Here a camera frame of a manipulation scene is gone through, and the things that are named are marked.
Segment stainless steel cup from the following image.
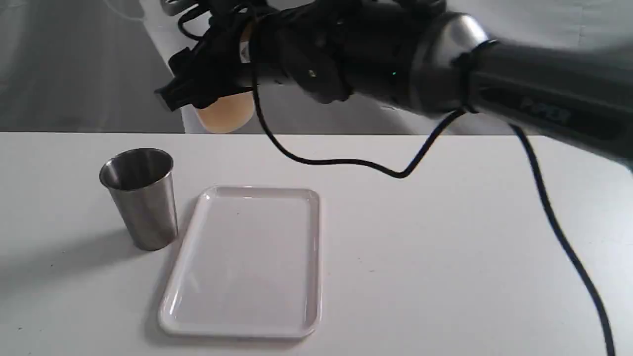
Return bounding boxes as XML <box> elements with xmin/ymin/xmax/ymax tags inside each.
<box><xmin>99</xmin><ymin>148</ymin><xmax>179</xmax><ymax>252</ymax></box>

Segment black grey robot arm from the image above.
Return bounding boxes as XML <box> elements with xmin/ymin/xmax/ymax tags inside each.
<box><xmin>156</xmin><ymin>0</ymin><xmax>633</xmax><ymax>165</ymax></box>

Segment translucent squeeze bottle amber liquid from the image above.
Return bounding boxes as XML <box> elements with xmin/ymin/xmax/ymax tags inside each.
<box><xmin>194</xmin><ymin>22</ymin><xmax>258</xmax><ymax>134</ymax></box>

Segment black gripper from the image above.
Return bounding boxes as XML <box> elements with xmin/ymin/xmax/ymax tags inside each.
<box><xmin>154</xmin><ymin>0</ymin><xmax>307</xmax><ymax>111</ymax></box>

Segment grey backdrop cloth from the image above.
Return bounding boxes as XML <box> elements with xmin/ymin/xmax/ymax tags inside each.
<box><xmin>0</xmin><ymin>0</ymin><xmax>633</xmax><ymax>134</ymax></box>

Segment white plastic tray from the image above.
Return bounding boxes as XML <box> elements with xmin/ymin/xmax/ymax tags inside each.
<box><xmin>158</xmin><ymin>185</ymin><xmax>322</xmax><ymax>340</ymax></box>

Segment black camera cable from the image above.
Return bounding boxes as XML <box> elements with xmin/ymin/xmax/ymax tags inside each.
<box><xmin>178</xmin><ymin>5</ymin><xmax>616</xmax><ymax>356</ymax></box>

